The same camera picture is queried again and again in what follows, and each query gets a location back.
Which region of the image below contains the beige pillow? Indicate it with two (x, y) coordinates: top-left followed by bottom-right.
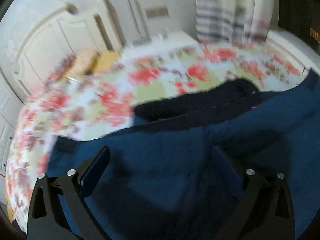
(72, 48), (101, 76)

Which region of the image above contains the floral patterned quilt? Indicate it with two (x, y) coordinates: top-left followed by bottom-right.
(5, 41), (311, 233)

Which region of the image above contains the wall socket plate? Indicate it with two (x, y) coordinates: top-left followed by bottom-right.
(144, 5), (168, 18)

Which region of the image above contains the white bed headboard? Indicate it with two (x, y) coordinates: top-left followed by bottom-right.
(0, 0), (127, 92)

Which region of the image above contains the white wall cable conduit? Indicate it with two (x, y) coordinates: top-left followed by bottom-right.
(123, 0), (151, 41)

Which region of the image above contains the round patterned cushion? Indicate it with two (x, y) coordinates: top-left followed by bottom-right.
(44, 54), (78, 83)

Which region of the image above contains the dark blue fleece garment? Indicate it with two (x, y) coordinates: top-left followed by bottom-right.
(46, 70), (320, 240)

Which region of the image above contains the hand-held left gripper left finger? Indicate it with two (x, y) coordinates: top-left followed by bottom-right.
(27, 145), (112, 240)

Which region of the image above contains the white panelled wardrobe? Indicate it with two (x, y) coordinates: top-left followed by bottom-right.
(0, 75), (23, 173)

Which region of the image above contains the striped curtain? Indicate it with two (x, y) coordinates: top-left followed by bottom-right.
(194, 0), (272, 43)

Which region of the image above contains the white nightstand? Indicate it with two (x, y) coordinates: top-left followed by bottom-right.
(124, 30), (198, 53)

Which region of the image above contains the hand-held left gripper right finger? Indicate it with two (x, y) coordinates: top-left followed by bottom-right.
(211, 144), (297, 240)

